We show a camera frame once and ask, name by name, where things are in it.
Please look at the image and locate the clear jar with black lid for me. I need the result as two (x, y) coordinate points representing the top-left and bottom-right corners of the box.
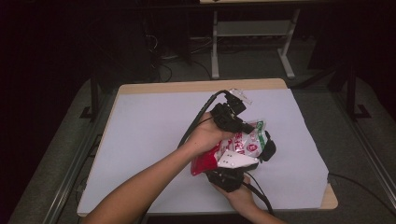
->
(257, 130), (277, 163)

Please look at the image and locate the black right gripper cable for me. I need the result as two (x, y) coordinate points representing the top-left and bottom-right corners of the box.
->
(241, 172), (396, 217)

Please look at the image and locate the bundle of floor cables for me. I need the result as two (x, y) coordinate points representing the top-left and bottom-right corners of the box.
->
(144, 32), (213, 82)

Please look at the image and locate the aluminium floor rail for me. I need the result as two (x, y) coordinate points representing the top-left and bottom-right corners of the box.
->
(330, 90), (396, 203)
(42, 122), (106, 224)

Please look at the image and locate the white table cover sheet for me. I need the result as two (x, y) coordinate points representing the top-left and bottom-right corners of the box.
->
(77, 88), (331, 216)

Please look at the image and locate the red and white snack packet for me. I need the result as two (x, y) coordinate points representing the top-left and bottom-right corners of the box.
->
(190, 119), (269, 177)

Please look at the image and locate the black metal stand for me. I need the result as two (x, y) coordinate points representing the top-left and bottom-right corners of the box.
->
(345, 64), (372, 121)
(79, 70), (101, 121)

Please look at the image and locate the person's right hand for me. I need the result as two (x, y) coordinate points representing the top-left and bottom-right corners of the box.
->
(213, 175), (260, 213)

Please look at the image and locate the wooden table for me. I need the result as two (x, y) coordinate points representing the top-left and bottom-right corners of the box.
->
(76, 77), (339, 218)

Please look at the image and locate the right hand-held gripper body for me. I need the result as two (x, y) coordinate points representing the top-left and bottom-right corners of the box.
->
(205, 149), (261, 194)

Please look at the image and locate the white metal desk frame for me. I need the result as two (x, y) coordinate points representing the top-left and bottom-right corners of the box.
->
(199, 0), (302, 80)

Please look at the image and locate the person's left hand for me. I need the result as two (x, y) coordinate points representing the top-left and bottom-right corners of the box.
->
(187, 111), (235, 157)

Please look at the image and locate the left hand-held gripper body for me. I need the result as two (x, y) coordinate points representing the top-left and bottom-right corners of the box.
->
(210, 88), (253, 134)

